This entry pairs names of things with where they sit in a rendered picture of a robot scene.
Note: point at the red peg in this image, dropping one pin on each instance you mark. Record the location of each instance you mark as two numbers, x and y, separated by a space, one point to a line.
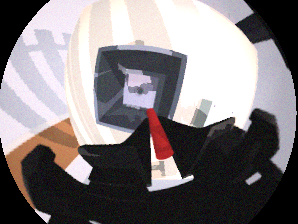
162 148

